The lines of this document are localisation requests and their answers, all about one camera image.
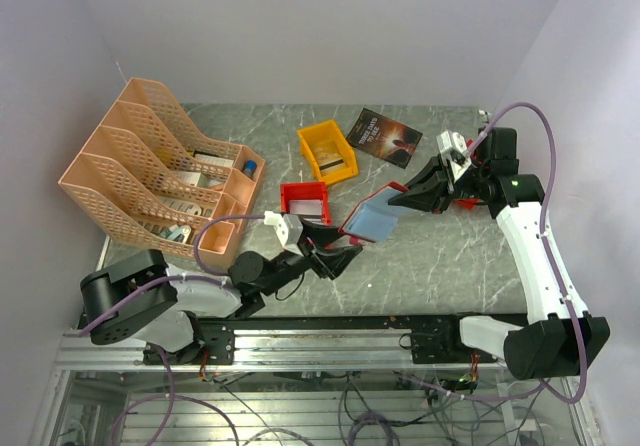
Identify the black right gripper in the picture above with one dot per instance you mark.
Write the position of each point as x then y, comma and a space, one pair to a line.
433, 197

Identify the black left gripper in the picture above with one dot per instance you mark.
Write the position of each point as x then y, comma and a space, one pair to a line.
331, 265

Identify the white credit card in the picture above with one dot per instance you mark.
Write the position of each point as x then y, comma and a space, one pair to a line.
306, 207

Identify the red leather card holder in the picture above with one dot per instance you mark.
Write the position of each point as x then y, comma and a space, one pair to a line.
373, 219

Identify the red plastic bin with cards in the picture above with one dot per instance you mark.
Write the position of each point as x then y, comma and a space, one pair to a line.
306, 190

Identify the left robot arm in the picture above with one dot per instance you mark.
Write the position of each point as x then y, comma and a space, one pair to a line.
147, 298

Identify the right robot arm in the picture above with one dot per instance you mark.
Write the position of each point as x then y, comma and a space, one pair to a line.
561, 337

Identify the gold card in yellow bin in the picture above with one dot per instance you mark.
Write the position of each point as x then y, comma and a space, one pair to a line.
329, 158

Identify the red plastic bin right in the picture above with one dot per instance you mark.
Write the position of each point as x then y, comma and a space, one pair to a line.
471, 190

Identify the dark booklet three days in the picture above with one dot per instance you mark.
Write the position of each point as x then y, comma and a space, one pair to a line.
384, 138

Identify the yellow plastic bin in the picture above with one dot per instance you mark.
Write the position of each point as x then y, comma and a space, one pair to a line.
314, 135

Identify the blue capped bottle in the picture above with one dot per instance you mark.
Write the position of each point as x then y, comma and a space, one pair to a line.
249, 168

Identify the peach plastic desk organizer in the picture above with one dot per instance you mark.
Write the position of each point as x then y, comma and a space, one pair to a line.
148, 177

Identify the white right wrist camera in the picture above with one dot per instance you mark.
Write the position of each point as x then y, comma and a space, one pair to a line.
452, 150

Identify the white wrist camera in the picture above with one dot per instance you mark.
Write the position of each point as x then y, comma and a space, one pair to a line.
288, 227
452, 150

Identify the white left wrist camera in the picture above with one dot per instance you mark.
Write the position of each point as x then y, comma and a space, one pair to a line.
288, 227

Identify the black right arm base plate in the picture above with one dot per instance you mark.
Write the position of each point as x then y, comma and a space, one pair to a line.
435, 339

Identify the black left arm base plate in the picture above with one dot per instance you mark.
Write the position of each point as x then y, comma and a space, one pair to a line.
215, 347

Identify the aluminium mounting rail frame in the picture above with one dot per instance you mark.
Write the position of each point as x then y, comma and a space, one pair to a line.
293, 380

